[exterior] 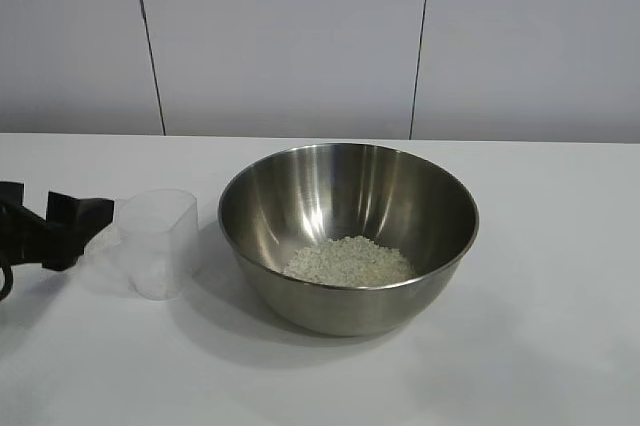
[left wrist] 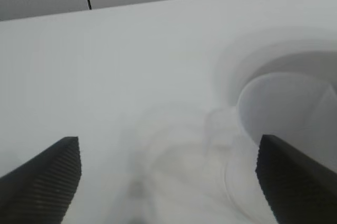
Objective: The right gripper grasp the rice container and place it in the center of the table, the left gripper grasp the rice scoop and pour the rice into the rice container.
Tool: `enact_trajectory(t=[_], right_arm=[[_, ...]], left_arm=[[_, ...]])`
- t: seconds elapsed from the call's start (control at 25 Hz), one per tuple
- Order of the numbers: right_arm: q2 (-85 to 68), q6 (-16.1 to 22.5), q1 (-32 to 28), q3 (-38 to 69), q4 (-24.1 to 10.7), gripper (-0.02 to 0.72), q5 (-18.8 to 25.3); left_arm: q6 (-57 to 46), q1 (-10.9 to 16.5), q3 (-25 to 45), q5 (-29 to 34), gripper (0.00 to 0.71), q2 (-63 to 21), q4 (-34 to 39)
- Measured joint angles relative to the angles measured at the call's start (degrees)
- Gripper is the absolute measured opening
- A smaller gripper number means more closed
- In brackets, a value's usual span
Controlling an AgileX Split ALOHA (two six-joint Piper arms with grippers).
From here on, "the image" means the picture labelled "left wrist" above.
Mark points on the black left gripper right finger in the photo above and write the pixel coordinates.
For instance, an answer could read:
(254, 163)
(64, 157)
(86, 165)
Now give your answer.
(302, 187)

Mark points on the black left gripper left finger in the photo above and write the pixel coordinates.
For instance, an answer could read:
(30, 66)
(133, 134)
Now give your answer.
(37, 187)

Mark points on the clear plastic measuring cup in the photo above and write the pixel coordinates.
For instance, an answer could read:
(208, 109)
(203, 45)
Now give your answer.
(276, 108)

